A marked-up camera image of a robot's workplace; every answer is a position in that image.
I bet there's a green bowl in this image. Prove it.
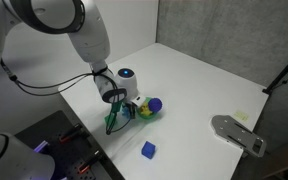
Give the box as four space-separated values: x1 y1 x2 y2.
136 96 163 122

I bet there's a pale yellow sticky note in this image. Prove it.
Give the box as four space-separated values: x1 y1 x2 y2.
233 109 250 123

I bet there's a purple spiky ball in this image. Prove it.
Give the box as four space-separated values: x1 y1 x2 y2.
148 97 163 113

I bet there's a grey metal mounting plate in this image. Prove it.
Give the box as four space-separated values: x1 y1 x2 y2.
210 114 267 158

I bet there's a blue cube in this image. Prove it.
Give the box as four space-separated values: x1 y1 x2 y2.
141 140 157 160

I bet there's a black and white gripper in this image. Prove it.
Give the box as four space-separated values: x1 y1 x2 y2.
122 94 145 120

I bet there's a light blue toy piece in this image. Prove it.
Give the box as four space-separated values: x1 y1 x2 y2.
121 109 134 119

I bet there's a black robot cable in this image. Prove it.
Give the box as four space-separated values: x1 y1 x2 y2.
0 58 133 136

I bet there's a black clamp with orange handle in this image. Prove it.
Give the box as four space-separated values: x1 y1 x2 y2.
58 123 84 144
77 150 104 175

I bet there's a black pole stand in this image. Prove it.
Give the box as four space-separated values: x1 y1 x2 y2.
262 46 288 96

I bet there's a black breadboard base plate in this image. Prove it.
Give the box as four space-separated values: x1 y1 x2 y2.
13 109 127 180

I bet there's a yellow toy piece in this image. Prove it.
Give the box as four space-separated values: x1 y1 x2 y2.
139 103 154 118

